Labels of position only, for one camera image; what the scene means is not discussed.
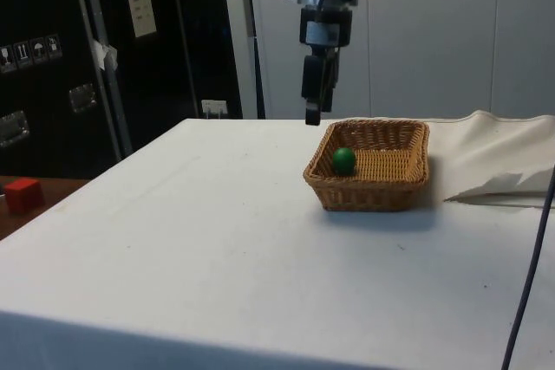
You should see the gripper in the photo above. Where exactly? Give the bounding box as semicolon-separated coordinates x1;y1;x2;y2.
298;4;353;127

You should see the green ball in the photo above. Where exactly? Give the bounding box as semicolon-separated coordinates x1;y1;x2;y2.
332;146;358;177

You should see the brown wicker basket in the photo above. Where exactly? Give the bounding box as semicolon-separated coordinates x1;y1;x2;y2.
302;118;432;213

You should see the pale locker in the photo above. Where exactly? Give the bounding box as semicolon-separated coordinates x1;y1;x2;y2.
223;0;370;120

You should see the black cabinet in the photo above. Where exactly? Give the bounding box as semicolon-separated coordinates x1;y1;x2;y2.
0;0;245;180

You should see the red cube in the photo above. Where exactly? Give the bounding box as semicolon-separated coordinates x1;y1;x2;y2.
3;179;46;216

